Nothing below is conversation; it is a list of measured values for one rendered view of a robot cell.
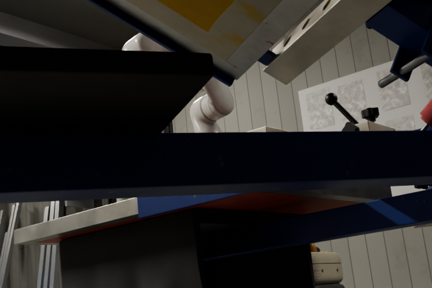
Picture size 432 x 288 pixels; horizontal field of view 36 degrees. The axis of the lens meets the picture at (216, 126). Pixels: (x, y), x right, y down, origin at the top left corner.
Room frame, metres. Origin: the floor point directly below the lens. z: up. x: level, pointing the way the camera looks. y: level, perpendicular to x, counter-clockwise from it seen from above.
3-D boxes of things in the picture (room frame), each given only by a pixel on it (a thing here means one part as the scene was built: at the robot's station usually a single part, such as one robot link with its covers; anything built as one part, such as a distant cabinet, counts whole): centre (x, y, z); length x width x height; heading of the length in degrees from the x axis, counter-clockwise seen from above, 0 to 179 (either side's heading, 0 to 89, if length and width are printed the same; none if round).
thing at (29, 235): (1.70, 0.06, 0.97); 0.79 x 0.58 x 0.04; 51
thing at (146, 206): (1.33, 0.05, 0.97); 0.30 x 0.05 x 0.07; 51
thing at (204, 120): (2.19, 0.02, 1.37); 0.13 x 0.10 x 0.16; 39
